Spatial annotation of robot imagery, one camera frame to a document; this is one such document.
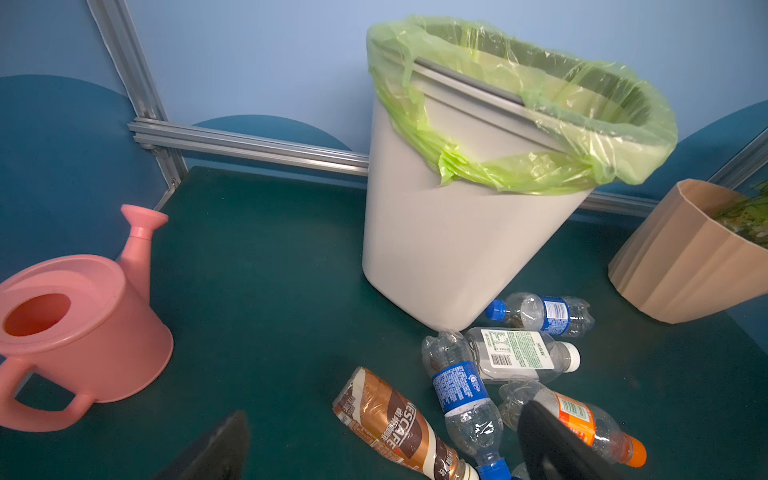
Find clear bottle green white label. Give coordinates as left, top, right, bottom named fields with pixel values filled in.
left=465, top=327, right=581, bottom=384

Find white artificial flowers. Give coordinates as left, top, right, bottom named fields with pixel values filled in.
left=714, top=181, right=767, bottom=248

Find clear bottle orange label centre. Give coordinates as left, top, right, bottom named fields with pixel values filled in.
left=498, top=379, right=648, bottom=468

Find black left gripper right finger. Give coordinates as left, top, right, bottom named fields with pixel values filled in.
left=517, top=401, right=627, bottom=479

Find aluminium frame right post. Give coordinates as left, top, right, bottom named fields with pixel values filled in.
left=708, top=128, right=768, bottom=190

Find aluminium frame left post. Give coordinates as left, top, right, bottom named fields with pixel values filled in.
left=87, top=0, right=188, bottom=209

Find aluminium frame back rail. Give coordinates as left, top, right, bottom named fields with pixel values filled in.
left=127, top=116, right=661, bottom=218

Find aluminium frame post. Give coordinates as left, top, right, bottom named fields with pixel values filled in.
left=87, top=0, right=188, bottom=209
left=708, top=128, right=768, bottom=190

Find brown coffee bottle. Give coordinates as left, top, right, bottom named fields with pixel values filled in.
left=332, top=367, right=479, bottom=480

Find white waste bin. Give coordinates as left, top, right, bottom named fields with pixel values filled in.
left=362, top=60, right=586, bottom=331

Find small bottle blue label back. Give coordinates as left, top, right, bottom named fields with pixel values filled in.
left=484, top=292, right=596, bottom=338

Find beige ribbed flower pot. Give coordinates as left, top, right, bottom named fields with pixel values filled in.
left=608, top=179, right=767, bottom=324

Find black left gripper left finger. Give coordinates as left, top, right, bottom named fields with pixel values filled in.
left=154, top=410, right=251, bottom=479

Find clear bottle blue label upright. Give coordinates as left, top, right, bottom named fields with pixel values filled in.
left=421, top=331, right=512, bottom=480

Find pink watering can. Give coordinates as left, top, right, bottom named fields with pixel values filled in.
left=1, top=204, right=174, bottom=432

